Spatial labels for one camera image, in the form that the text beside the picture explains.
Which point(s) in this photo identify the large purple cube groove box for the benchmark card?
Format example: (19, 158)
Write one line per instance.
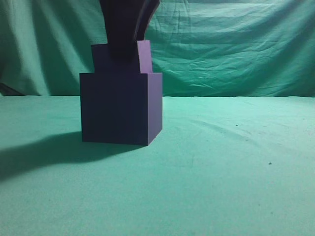
(121, 108)

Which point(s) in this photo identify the green table cloth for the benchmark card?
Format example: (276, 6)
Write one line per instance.
(232, 166)

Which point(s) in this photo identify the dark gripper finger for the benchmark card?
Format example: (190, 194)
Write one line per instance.
(126, 22)

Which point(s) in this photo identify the green backdrop cloth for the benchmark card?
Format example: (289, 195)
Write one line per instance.
(206, 48)

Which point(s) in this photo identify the small purple cube block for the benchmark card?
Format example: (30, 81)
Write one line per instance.
(145, 56)

